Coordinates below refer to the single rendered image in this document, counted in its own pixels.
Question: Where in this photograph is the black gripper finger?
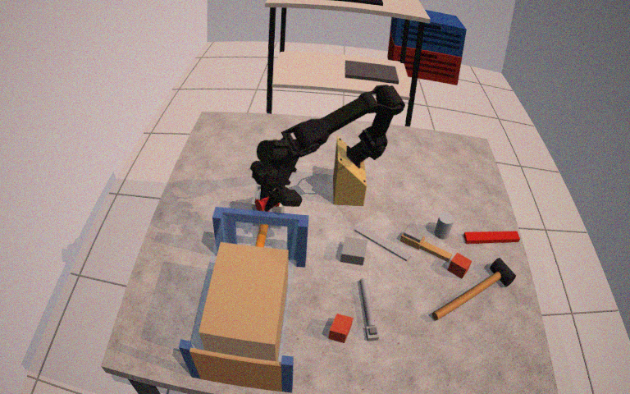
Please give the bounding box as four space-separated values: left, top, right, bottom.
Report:
264 191 279 212
260 184 275 199

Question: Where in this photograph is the black-headed mallet with wooden handle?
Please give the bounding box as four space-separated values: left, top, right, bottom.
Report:
432 258 516 321

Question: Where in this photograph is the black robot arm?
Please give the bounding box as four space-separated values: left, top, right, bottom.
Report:
252 85 405 186

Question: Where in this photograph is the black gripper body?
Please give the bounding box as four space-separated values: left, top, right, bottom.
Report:
250 161 302 207

